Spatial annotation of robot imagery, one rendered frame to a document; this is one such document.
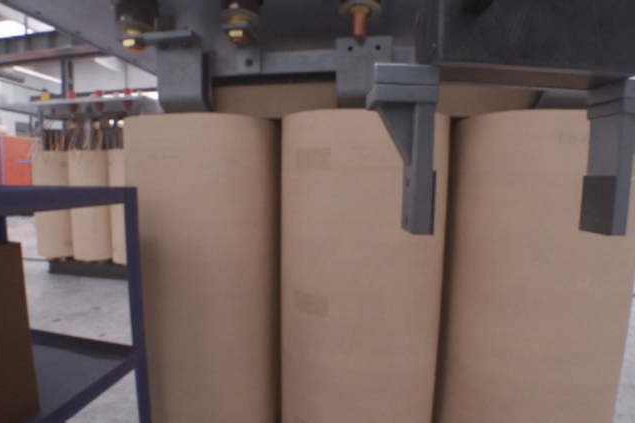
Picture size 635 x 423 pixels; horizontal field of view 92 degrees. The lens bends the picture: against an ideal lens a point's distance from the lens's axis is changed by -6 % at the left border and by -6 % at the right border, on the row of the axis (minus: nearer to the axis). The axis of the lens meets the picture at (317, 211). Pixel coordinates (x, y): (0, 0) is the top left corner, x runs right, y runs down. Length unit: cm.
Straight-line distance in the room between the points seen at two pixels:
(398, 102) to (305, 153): 54
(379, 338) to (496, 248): 32
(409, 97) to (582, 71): 11
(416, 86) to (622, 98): 14
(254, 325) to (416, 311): 41
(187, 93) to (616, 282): 104
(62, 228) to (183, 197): 285
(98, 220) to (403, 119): 319
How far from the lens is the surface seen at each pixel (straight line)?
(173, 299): 90
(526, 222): 79
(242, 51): 90
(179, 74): 91
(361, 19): 79
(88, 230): 335
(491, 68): 23
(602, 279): 88
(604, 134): 29
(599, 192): 29
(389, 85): 21
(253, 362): 95
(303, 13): 98
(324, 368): 84
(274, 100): 90
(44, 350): 106
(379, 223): 71
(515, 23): 24
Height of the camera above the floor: 93
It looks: 6 degrees down
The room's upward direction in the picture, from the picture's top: 1 degrees clockwise
